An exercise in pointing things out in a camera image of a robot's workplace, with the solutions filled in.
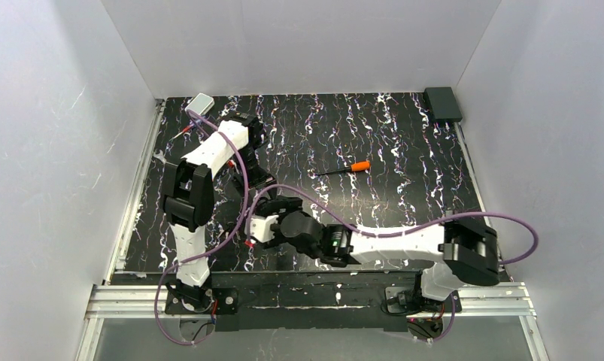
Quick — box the silver open-end wrench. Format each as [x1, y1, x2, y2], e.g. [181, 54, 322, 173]
[153, 150, 166, 164]

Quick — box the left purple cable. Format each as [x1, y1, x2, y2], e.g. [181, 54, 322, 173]
[153, 109, 253, 347]

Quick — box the orange handle screwdriver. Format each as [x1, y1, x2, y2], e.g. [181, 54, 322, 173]
[315, 160, 371, 176]

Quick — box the purple cable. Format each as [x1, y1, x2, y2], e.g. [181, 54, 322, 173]
[244, 184, 539, 344]
[153, 109, 253, 347]

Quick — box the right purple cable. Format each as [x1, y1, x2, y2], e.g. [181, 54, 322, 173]
[244, 184, 539, 344]

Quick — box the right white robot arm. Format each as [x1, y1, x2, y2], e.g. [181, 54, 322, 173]
[247, 196, 499, 302]

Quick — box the blue red small screwdriver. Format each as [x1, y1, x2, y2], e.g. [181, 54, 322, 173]
[171, 123, 195, 141]

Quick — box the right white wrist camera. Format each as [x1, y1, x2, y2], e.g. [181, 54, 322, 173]
[244, 215, 279, 248]

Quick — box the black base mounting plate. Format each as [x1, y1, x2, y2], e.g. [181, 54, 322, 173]
[165, 271, 462, 334]

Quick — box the black box in corner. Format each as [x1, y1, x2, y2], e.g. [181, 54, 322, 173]
[423, 86, 463, 123]

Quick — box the white rectangular box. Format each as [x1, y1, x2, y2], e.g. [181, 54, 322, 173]
[185, 93, 214, 116]

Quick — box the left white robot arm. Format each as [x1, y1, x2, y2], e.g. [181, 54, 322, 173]
[161, 112, 275, 311]

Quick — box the aluminium frame rail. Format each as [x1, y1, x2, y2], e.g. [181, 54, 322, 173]
[75, 99, 166, 360]

